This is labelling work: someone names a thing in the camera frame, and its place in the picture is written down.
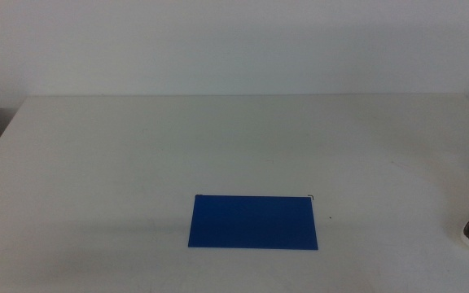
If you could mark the blue rectangular mat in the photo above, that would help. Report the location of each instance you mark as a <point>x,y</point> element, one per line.
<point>252,224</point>

